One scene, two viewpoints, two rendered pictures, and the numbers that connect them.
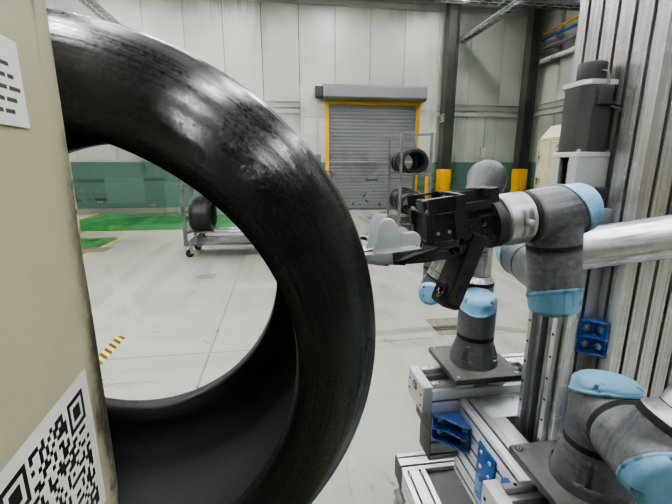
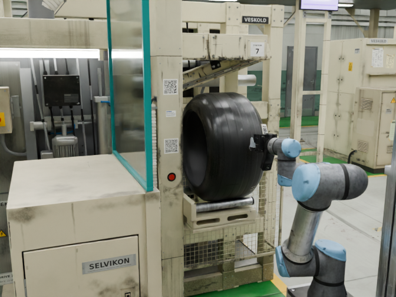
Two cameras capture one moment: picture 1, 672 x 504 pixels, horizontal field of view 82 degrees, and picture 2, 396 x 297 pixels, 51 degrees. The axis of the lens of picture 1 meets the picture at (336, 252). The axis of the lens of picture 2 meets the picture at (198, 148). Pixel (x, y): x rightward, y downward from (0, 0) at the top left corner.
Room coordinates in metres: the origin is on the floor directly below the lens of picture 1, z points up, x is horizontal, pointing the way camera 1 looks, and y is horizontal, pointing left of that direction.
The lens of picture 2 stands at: (-0.06, -1.90, 1.62)
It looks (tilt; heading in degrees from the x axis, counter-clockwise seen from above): 12 degrees down; 81
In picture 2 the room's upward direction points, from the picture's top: straight up
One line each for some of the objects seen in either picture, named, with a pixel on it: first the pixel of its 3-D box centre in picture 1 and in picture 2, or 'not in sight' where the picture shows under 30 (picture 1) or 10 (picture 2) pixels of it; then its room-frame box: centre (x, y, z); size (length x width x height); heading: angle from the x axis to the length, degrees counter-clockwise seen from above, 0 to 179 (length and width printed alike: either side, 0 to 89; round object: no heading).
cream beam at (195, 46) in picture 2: not in sight; (212, 48); (0.42, 0.57, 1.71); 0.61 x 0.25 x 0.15; 12
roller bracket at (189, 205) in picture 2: not in sight; (181, 200); (0.19, 0.21, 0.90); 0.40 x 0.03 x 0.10; 102
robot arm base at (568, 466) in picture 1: (592, 456); (327, 287); (0.67, -0.53, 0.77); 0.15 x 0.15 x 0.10
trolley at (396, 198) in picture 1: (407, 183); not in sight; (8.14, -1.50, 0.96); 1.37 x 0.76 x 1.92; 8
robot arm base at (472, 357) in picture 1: (474, 345); not in sight; (1.16, -0.45, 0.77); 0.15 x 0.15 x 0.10
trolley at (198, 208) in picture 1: (228, 190); not in sight; (5.86, 1.62, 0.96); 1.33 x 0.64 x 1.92; 96
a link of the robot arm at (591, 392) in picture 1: (603, 408); (327, 259); (0.67, -0.53, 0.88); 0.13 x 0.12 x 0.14; 174
